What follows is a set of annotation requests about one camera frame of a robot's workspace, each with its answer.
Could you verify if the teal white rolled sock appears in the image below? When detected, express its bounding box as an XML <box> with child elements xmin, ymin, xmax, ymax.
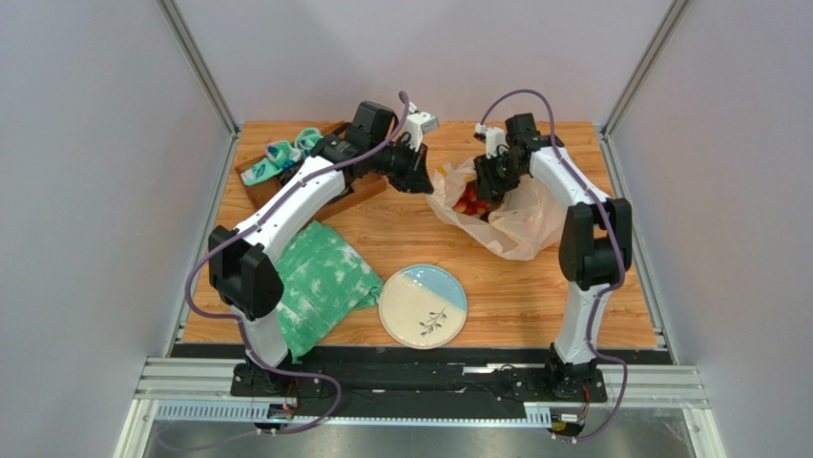
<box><xmin>294</xmin><ymin>127</ymin><xmax>323</xmax><ymax>157</ymax></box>

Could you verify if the white teal patterned sock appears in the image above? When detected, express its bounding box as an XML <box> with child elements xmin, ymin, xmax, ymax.
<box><xmin>240</xmin><ymin>141</ymin><xmax>304</xmax><ymax>186</ymax></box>

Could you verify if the green white cloth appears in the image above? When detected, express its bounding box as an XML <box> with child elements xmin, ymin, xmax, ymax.
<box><xmin>276</xmin><ymin>221</ymin><xmax>384</xmax><ymax>364</ymax></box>

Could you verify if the aluminium frame rail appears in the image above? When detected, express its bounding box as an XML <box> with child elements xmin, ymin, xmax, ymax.
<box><xmin>156</xmin><ymin>0</ymin><xmax>240</xmax><ymax>138</ymax></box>

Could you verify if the wooden compartment tray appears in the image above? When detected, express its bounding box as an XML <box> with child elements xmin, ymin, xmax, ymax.
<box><xmin>219</xmin><ymin>121</ymin><xmax>386</xmax><ymax>227</ymax></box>

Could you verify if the translucent white plastic bag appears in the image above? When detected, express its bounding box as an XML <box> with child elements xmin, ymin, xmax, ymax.
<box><xmin>427</xmin><ymin>158</ymin><xmax>565</xmax><ymax>261</ymax></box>

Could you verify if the cream and blue ceramic plate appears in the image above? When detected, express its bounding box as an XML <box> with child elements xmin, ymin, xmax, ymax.
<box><xmin>378</xmin><ymin>264</ymin><xmax>468</xmax><ymax>350</ymax></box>

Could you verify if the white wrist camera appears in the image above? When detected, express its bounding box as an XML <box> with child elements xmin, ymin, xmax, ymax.
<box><xmin>401</xmin><ymin>102</ymin><xmax>440</xmax><ymax>152</ymax></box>
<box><xmin>473</xmin><ymin>123</ymin><xmax>510</xmax><ymax>159</ymax></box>

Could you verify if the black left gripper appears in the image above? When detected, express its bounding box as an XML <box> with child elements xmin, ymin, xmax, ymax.
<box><xmin>368</xmin><ymin>136</ymin><xmax>433</xmax><ymax>195</ymax></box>

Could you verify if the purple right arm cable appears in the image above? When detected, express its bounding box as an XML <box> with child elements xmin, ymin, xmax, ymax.
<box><xmin>479</xmin><ymin>89</ymin><xmax>630</xmax><ymax>444</ymax></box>

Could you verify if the red fake fruit bunch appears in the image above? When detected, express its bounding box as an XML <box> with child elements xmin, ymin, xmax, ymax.
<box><xmin>452</xmin><ymin>181</ymin><xmax>491</xmax><ymax>219</ymax></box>

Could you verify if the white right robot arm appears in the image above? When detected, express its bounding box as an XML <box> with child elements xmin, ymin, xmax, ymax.
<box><xmin>474</xmin><ymin>114</ymin><xmax>633</xmax><ymax>389</ymax></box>

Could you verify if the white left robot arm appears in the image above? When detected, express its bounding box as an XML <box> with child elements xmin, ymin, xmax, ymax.
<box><xmin>203</xmin><ymin>101</ymin><xmax>439</xmax><ymax>377</ymax></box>

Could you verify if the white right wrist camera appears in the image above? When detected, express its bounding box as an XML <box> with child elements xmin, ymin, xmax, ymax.
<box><xmin>473</xmin><ymin>123</ymin><xmax>510</xmax><ymax>159</ymax></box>

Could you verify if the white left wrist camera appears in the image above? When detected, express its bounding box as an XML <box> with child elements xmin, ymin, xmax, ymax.
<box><xmin>401</xmin><ymin>102</ymin><xmax>440</xmax><ymax>152</ymax></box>

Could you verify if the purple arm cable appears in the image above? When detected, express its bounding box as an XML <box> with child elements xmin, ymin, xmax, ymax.
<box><xmin>183</xmin><ymin>90</ymin><xmax>411</xmax><ymax>436</ymax></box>
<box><xmin>479</xmin><ymin>89</ymin><xmax>630</xmax><ymax>444</ymax></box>

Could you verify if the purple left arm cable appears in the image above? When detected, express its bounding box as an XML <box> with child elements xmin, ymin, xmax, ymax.
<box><xmin>183</xmin><ymin>90</ymin><xmax>411</xmax><ymax>436</ymax></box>

